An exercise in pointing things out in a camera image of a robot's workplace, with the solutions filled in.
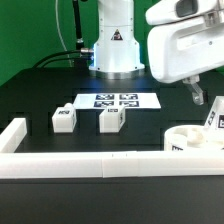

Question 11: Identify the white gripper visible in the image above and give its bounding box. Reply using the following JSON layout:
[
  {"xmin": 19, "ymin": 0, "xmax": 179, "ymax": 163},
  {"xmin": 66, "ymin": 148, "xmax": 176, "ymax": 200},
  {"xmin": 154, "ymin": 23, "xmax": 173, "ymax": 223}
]
[{"xmin": 146, "ymin": 0, "xmax": 224, "ymax": 105}]

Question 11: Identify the black cable upper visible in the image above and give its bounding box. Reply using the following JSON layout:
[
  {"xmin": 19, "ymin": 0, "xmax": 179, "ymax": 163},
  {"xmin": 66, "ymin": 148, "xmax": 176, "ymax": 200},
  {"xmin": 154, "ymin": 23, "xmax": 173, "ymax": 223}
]
[{"xmin": 32, "ymin": 50, "xmax": 94, "ymax": 70}]

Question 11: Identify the black cable lower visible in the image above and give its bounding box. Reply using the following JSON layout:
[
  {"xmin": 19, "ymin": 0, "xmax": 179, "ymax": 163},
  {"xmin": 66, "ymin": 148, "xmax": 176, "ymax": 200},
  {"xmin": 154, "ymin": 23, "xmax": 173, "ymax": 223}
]
[{"xmin": 39, "ymin": 55, "xmax": 94, "ymax": 69}]

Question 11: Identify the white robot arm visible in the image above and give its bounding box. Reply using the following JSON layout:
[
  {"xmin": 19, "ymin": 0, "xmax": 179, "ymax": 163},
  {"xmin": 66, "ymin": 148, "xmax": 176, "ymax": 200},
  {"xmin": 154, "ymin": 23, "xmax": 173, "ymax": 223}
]
[{"xmin": 89, "ymin": 0, "xmax": 224, "ymax": 105}]

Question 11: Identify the white round stool seat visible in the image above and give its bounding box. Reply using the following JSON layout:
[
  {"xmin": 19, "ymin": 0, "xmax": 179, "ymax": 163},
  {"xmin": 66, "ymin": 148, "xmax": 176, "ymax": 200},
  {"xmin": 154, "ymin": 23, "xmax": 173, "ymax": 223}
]
[{"xmin": 164, "ymin": 125, "xmax": 224, "ymax": 151}]

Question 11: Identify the white fiducial marker sheet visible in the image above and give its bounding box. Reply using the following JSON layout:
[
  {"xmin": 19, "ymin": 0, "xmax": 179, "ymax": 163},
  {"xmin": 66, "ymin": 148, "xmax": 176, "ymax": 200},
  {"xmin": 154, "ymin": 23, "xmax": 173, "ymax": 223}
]
[{"xmin": 73, "ymin": 93, "xmax": 161, "ymax": 109}]

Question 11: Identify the white U-shaped obstacle fence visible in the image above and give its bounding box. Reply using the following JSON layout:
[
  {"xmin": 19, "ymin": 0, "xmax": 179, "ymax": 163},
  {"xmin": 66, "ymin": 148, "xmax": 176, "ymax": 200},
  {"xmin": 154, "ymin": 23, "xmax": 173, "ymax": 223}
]
[{"xmin": 0, "ymin": 118, "xmax": 224, "ymax": 179}]

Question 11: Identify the black cable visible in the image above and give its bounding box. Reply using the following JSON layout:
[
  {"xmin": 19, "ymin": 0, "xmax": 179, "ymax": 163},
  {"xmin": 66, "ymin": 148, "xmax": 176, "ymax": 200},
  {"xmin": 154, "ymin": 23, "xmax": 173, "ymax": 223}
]
[
  {"xmin": 32, "ymin": 50, "xmax": 94, "ymax": 70},
  {"xmin": 39, "ymin": 55, "xmax": 94, "ymax": 69}
]

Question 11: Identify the white thin cable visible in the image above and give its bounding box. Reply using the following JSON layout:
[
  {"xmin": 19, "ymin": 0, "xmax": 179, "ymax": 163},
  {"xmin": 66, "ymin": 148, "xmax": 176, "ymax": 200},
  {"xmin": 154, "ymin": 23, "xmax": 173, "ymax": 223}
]
[{"xmin": 55, "ymin": 0, "xmax": 73, "ymax": 68}]

